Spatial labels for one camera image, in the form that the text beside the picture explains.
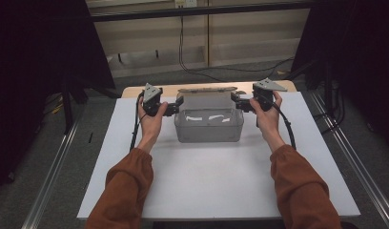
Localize clear plastic box with lid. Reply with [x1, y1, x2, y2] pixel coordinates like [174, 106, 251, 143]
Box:
[174, 86, 245, 143]

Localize person's left hand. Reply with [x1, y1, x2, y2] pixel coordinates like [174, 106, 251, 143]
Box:
[136, 96, 169, 155]

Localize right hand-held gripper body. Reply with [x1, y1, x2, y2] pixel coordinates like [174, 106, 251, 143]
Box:
[235, 77, 289, 115]

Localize black horizontal bar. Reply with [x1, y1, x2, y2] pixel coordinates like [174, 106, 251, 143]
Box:
[90, 1, 311, 23]

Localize black curtain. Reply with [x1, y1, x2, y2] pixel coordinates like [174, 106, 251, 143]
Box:
[291, 0, 389, 156]
[0, 0, 116, 195]

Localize hand-held gripper black cable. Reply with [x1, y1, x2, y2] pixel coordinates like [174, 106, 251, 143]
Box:
[255, 101, 297, 151]
[129, 91, 146, 153]

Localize left hand-held gripper black cable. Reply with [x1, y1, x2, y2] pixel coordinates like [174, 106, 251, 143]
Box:
[129, 91, 146, 153]

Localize black metal stand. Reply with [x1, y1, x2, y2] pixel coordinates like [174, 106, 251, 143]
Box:
[60, 82, 89, 135]

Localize person's right hand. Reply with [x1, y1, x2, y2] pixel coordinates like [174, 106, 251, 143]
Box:
[249, 91, 287, 154]

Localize aluminium floor rail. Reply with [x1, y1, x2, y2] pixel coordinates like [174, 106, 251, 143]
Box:
[308, 90, 389, 229]
[20, 104, 86, 229]

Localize wooden table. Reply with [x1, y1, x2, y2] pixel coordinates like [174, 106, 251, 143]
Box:
[120, 79, 297, 99]

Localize right hand-held gripper black cable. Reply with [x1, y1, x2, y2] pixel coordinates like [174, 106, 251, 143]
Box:
[255, 101, 297, 151]

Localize white wall socket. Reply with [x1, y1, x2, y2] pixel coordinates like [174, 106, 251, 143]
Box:
[174, 0, 198, 9]

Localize long black floor cable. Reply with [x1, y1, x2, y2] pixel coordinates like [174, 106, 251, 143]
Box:
[177, 15, 296, 82]

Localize white table sheet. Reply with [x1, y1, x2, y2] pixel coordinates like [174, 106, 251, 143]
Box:
[76, 91, 361, 221]

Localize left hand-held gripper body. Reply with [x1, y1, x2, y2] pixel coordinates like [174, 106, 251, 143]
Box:
[141, 83, 181, 117]

